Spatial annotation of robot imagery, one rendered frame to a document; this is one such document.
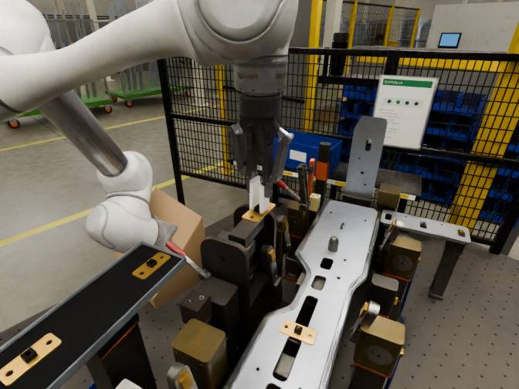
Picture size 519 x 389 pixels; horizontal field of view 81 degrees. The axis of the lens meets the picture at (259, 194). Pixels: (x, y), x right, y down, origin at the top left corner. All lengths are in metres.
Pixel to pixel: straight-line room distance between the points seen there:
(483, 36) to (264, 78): 6.76
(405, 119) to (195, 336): 1.22
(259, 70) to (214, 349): 0.52
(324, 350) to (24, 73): 0.79
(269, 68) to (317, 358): 0.59
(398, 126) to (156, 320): 1.28
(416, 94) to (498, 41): 5.69
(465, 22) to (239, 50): 6.99
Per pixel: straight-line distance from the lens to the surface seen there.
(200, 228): 1.19
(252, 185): 0.60
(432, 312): 1.37
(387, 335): 0.77
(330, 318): 0.83
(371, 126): 1.24
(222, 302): 0.74
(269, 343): 0.77
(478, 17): 7.21
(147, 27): 0.40
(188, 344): 0.68
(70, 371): 0.62
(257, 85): 0.51
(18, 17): 0.87
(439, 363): 1.23
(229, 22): 0.31
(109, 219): 1.12
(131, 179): 1.17
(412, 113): 1.50
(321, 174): 1.36
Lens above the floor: 1.63
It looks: 29 degrees down
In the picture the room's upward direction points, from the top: straight up
